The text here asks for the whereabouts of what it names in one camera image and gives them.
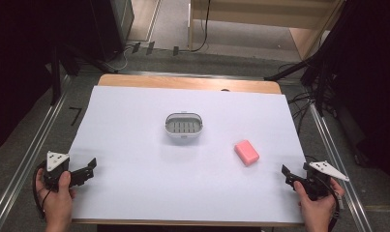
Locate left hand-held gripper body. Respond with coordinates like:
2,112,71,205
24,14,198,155
42,150,71,193

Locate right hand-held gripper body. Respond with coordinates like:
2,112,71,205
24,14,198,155
303,159,350,201

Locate person's right hand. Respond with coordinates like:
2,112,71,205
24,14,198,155
293,177,345,227

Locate person's left hand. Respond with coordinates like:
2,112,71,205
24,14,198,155
35,168,77,227

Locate white paper sheet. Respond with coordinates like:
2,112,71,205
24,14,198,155
67,84,307,225

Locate pink soap bar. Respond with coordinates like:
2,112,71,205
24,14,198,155
233,138,261,167

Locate black metal stand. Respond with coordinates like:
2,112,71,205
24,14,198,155
49,44,63,106

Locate white soap dish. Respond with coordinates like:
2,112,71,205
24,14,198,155
164,110,204,140

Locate black tripod stand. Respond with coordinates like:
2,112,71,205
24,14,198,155
263,51,326,117

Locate black curtain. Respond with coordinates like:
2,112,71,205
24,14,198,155
0,0,135,155
307,0,390,191

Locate wooden table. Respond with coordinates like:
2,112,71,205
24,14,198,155
70,73,307,228

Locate light wooden shelf unit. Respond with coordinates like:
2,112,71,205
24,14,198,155
187,0,345,61

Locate metal floor rail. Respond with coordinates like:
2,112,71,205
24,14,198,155
308,101,375,232
0,74,72,232

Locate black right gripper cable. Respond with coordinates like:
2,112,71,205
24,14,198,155
304,155,343,232

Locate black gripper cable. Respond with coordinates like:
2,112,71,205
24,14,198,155
304,155,343,232
31,159,53,220

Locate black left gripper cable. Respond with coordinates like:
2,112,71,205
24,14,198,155
31,159,53,220

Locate bundle of black floor cables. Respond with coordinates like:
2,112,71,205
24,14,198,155
278,62,322,134

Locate white floor cable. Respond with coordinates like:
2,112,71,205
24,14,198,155
103,44,135,73

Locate black hanging cable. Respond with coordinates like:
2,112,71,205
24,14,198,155
190,0,213,53

